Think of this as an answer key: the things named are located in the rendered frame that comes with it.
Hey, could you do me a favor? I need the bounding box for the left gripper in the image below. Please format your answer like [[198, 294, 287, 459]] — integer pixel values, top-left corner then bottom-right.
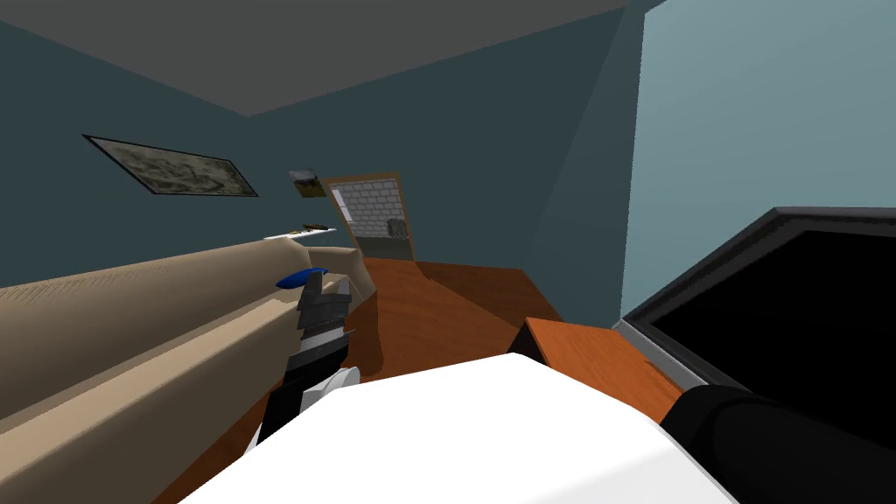
[[297, 270, 354, 333]]

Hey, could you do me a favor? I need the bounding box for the blue oval object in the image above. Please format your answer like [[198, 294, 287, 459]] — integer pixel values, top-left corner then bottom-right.
[[275, 267, 330, 291]]

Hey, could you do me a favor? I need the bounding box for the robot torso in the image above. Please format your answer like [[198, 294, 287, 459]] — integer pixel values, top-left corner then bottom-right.
[[177, 353, 741, 504]]

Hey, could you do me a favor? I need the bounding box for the beige sofa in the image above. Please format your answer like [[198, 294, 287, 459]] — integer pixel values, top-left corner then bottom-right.
[[0, 237, 380, 504]]

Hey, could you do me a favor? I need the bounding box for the brown wooden table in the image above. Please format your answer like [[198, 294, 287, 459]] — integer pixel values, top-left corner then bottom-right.
[[507, 316, 685, 425]]

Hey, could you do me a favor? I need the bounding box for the black television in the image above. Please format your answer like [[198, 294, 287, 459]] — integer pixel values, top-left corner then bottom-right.
[[612, 206, 896, 451]]

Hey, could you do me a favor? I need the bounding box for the white wall shelf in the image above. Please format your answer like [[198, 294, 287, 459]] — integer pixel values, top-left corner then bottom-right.
[[262, 223, 340, 243]]

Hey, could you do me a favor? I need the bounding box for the small wall picture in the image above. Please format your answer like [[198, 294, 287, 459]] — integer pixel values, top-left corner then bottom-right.
[[287, 168, 329, 200]]

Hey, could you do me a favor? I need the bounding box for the wide framed wall picture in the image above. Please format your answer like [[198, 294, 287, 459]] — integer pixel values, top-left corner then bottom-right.
[[81, 133, 261, 200]]

